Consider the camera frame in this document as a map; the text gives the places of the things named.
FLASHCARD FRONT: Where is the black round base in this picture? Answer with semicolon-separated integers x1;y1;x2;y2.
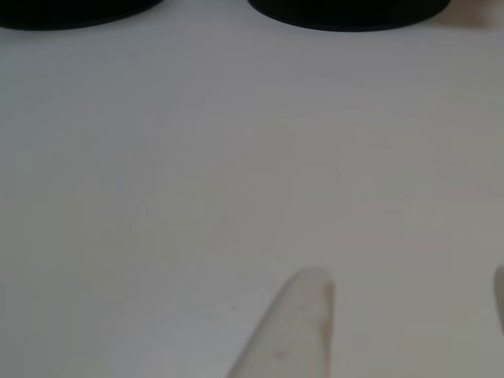
0;0;166;32
246;0;452;32

